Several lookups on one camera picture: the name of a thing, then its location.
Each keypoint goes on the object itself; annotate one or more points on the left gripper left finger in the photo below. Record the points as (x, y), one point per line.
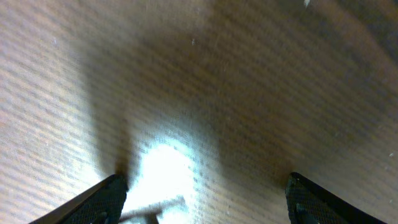
(102, 203)

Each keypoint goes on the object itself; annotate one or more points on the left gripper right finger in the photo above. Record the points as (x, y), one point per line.
(310, 203)

